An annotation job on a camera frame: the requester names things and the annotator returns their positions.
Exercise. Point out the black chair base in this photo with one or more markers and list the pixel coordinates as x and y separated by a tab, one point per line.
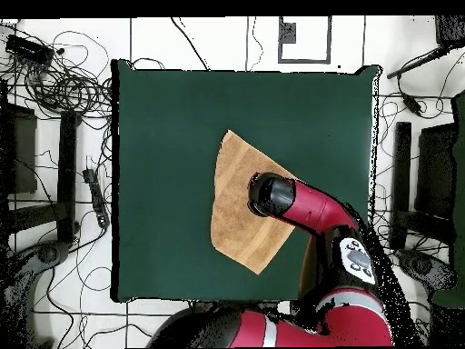
49	254
425	265

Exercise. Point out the black speckled box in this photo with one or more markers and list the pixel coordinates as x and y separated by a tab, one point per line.
450	31

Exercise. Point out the black flat box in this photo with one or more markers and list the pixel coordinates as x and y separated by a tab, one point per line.
21	152
436	171

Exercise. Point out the long black bar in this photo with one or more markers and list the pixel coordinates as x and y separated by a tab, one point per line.
402	163
67	174

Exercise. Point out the black power adapter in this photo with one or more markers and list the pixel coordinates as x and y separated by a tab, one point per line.
412	104

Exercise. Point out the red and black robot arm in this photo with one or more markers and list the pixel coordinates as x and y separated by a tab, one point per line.
345	320

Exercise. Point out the black tripod rod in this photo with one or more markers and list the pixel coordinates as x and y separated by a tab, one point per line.
417	62

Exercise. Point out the grey square frame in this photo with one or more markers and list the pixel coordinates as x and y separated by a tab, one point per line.
279	51

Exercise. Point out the dark green table cloth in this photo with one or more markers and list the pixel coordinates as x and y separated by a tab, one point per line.
163	127

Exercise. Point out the orange terry towel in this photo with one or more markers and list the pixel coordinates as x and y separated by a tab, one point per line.
236	218

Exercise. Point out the small black power strip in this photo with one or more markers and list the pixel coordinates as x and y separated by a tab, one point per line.
96	196

